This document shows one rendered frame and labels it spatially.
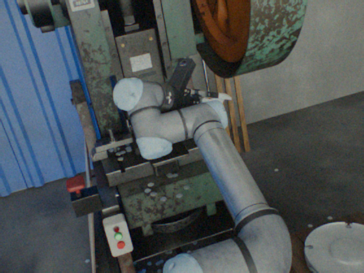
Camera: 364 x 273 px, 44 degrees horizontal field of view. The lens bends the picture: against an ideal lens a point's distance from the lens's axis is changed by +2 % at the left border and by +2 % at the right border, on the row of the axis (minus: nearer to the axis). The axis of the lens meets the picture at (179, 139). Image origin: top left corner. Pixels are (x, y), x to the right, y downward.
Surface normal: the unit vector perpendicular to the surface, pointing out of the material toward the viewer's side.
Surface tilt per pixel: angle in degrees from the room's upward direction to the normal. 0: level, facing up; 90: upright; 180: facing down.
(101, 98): 90
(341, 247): 0
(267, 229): 15
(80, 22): 90
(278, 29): 116
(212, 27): 35
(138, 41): 90
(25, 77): 90
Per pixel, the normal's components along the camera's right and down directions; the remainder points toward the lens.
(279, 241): 0.48, -0.57
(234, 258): -0.06, -0.67
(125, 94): -0.62, 0.00
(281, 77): 0.29, 0.43
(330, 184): -0.16, -0.86
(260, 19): 0.33, 0.69
